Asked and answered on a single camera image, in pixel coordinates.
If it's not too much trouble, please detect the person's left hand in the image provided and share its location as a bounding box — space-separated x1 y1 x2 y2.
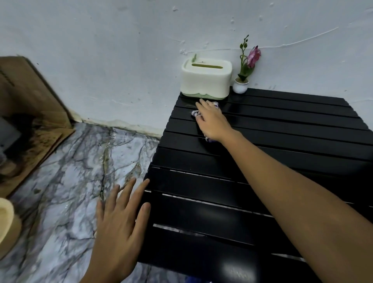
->
87 178 151 270

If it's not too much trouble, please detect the person's right hand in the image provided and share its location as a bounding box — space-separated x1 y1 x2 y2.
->
195 99 234 143

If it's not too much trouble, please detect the purple and white cleaning cloth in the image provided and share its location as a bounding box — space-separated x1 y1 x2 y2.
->
191 101 220 143

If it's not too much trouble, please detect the person's right forearm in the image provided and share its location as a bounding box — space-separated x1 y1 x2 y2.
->
222 128 373 283

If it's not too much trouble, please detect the person's left forearm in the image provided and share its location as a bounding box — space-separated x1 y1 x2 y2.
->
80 269 137 283

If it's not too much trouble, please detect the white tissue box green base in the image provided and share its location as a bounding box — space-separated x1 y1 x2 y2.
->
180 57 233 100

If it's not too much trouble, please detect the artificial orchid in white pot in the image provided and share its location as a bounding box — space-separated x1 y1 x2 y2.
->
232 35 262 94

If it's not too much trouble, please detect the cream round plastic container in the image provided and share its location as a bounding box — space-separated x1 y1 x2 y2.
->
0 197 23 260

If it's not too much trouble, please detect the brown cardboard box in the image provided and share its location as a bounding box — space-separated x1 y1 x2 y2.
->
0 56 77 199

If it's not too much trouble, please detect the grey object in cardboard box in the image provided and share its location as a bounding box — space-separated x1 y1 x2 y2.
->
0 116 23 153

